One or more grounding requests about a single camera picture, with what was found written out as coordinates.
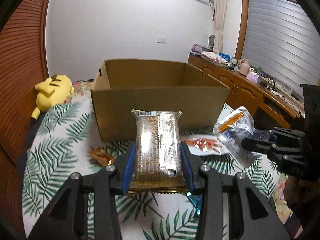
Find wooden desk cabinet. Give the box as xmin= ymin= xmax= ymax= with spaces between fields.
xmin=188 ymin=54 xmax=305 ymax=131

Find white wall switch plate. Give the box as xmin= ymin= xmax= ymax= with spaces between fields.
xmin=156 ymin=37 xmax=166 ymax=44

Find small brown snack packet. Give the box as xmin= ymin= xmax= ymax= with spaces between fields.
xmin=89 ymin=147 xmax=115 ymax=167

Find gold clear cracker pack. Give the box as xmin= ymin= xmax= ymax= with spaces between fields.
xmin=129 ymin=109 xmax=187 ymax=193

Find blue foil candy wrapper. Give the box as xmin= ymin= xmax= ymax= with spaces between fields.
xmin=185 ymin=192 xmax=202 ymax=215

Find brown cardboard box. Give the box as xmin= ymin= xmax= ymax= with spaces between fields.
xmin=91 ymin=59 xmax=229 ymax=142

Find palm leaf print bedsheet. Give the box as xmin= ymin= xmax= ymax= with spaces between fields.
xmin=22 ymin=96 xmax=288 ymax=240

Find white chicken feet snack bag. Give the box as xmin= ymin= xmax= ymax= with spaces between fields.
xmin=180 ymin=136 xmax=230 ymax=157

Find pink tissue box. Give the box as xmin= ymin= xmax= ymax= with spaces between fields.
xmin=246 ymin=71 xmax=260 ymax=84

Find white orange-striped snack pouch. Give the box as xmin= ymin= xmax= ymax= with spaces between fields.
xmin=213 ymin=106 xmax=270 ymax=168

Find wooden louvered wardrobe door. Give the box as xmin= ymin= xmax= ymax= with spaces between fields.
xmin=1 ymin=0 xmax=49 ymax=163

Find pink kettle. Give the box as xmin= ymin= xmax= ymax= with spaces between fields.
xmin=239 ymin=59 xmax=250 ymax=76

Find small white desk fan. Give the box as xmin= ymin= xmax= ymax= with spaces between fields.
xmin=208 ymin=35 xmax=215 ymax=50

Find white power strip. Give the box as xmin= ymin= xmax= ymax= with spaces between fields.
xmin=268 ymin=89 xmax=281 ymax=98

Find grey window roller blind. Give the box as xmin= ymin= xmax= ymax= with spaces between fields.
xmin=242 ymin=0 xmax=319 ymax=96

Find floral quilt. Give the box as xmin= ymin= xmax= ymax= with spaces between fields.
xmin=73 ymin=79 xmax=94 ymax=96

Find yellow Pikachu plush toy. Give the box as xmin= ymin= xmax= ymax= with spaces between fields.
xmin=31 ymin=75 xmax=74 ymax=120

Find folded floral cloth pile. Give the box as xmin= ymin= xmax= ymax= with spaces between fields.
xmin=201 ymin=51 xmax=228 ymax=64

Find white floral curtain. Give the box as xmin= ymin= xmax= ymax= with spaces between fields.
xmin=213 ymin=0 xmax=227 ymax=54

